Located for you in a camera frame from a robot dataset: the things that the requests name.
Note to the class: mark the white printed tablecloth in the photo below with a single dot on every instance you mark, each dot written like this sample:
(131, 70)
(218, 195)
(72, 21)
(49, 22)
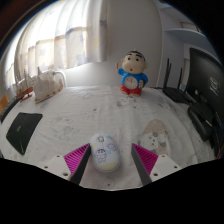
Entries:
(83, 113)

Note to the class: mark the black desktop device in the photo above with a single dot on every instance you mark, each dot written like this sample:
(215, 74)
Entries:
(201, 121)

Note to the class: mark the large white conch shell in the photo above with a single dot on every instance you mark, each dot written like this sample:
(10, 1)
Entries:
(46, 86)

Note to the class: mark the black mouse pad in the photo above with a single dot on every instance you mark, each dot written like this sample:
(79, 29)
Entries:
(23, 131)

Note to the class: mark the white star-print curtain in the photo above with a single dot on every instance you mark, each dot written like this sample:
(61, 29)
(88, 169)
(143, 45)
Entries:
(56, 36)

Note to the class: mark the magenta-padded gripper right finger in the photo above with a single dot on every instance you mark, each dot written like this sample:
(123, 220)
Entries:
(163, 165)

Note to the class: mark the black router with antennas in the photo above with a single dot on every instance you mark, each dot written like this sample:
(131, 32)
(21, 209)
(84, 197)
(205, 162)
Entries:
(176, 93)

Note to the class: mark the black monitor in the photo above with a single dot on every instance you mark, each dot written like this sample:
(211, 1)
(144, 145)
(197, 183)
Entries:
(208, 83)

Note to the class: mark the cartoon boy figurine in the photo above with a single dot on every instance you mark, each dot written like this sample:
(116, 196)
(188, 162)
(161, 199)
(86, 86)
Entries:
(133, 78)

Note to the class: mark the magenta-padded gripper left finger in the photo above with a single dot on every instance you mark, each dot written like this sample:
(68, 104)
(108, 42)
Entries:
(60, 165)

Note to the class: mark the white shelf unit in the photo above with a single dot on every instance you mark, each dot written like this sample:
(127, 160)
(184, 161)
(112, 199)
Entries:
(183, 36)

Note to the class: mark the white cartoon-print computer mouse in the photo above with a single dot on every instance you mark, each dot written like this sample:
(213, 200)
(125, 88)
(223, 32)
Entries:
(105, 153)

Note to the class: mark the wooden model sailing ship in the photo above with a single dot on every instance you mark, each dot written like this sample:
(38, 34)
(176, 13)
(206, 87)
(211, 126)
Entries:
(25, 88)

